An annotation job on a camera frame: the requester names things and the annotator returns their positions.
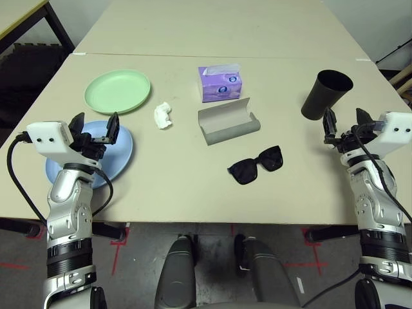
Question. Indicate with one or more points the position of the black table base foot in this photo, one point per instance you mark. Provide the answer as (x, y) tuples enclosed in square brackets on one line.
[(331, 233), (111, 232), (19, 229)]

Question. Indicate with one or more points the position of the purple tissue pack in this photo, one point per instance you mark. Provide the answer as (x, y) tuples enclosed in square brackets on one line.
[(219, 87)]

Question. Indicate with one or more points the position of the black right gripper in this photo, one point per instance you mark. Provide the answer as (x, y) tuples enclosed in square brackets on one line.
[(352, 141)]

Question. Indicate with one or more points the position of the wooden furniture frame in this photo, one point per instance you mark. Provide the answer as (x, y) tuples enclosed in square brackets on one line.
[(404, 75)]

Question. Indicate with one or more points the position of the grey glasses case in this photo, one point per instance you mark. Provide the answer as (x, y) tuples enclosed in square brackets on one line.
[(225, 128)]

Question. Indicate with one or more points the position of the pale blue plate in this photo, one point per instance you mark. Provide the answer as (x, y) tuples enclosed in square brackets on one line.
[(124, 156)]

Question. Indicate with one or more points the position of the black sunglasses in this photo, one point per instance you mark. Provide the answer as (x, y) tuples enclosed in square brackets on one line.
[(246, 172)]

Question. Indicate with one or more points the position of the black cup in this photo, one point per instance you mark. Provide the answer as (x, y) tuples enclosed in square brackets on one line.
[(318, 103)]

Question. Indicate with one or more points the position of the white floor tape piece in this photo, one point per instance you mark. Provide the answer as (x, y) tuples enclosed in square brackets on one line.
[(300, 286)]

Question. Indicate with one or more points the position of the white tape strip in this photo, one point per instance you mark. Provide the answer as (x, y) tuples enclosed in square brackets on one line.
[(79, 53), (362, 59)]

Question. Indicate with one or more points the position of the grey robot right leg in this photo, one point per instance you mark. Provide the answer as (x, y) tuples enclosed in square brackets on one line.
[(264, 270)]

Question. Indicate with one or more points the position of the thin black stand pole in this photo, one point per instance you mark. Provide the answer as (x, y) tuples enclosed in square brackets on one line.
[(392, 53)]

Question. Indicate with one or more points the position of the grey robot left leg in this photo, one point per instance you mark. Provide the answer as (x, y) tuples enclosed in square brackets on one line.
[(177, 277)]

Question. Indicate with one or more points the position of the white tissue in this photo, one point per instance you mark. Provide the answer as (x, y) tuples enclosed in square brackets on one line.
[(162, 116)]

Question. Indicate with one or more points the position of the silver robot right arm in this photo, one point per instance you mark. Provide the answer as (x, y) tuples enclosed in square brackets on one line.
[(370, 199)]

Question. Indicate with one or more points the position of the pale green plate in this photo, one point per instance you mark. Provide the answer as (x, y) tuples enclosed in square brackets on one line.
[(116, 90)]

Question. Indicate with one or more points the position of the black foam floor mat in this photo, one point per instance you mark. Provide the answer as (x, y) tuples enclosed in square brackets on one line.
[(29, 71)]

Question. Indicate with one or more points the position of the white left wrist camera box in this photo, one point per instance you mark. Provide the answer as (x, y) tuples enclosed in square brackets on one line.
[(48, 138)]

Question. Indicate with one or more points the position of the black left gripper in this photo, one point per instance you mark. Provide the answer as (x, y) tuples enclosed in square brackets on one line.
[(91, 148)]

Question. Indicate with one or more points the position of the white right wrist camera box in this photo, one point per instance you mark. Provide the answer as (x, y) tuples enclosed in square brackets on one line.
[(396, 132)]

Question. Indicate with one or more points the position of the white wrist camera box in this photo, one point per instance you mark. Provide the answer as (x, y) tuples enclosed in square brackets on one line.
[(396, 132), (48, 138)]

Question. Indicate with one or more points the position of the side table black frame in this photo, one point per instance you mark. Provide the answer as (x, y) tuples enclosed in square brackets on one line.
[(13, 13)]

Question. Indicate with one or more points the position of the red floor tape cross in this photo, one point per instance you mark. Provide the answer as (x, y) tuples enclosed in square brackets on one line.
[(315, 257), (115, 254)]

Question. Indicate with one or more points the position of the red floor tape line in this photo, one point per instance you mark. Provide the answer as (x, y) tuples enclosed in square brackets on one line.
[(13, 266)]

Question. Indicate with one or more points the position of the grey robot leg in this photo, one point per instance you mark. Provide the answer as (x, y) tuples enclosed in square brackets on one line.
[(177, 277), (264, 270)]

